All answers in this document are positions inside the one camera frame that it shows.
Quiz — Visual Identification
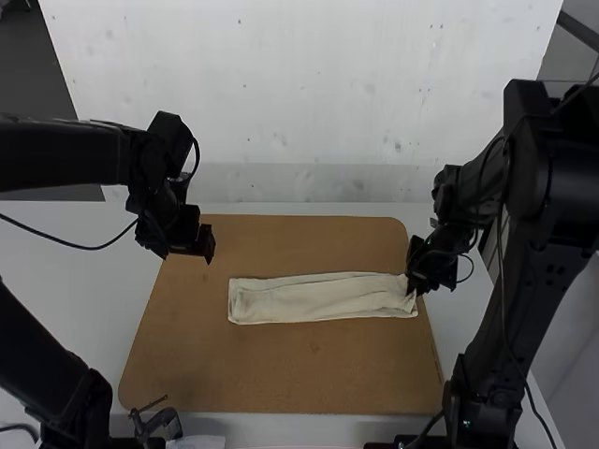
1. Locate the black cable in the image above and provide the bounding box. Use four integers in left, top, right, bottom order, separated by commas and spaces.
456, 253, 475, 284
0, 212, 141, 251
184, 137, 202, 180

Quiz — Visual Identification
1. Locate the pale towel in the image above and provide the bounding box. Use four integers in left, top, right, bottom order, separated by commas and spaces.
226, 271, 420, 325

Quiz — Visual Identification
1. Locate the black clamp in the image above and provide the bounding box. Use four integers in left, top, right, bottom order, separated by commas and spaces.
127, 394, 184, 442

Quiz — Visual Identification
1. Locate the cork mat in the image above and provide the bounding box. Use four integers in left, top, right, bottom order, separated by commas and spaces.
117, 213, 445, 417

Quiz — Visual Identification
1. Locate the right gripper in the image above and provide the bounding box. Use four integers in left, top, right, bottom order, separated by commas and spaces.
402, 235, 459, 298

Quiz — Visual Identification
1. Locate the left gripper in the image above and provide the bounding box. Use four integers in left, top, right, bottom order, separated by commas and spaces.
135, 203, 218, 268

